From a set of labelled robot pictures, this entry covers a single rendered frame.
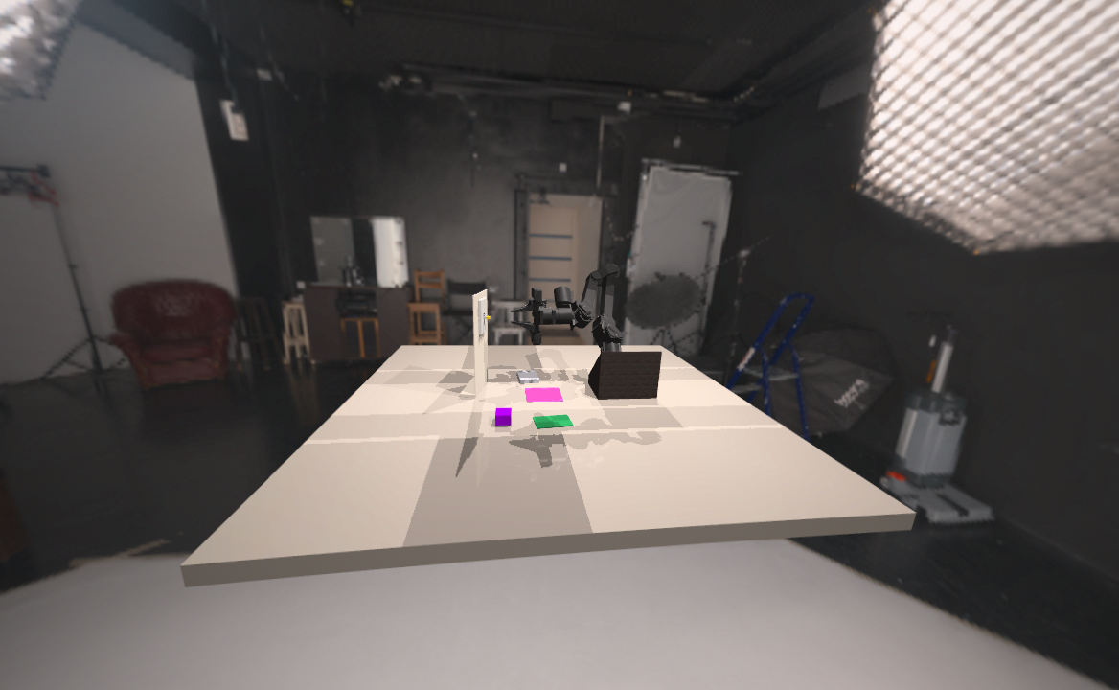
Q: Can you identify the magenta square zone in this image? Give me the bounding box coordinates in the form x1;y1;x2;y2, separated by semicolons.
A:
525;387;563;401

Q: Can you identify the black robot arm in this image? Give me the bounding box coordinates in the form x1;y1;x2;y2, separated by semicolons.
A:
554;264;623;352

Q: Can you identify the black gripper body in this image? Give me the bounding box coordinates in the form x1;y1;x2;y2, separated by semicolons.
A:
532;287;560;344

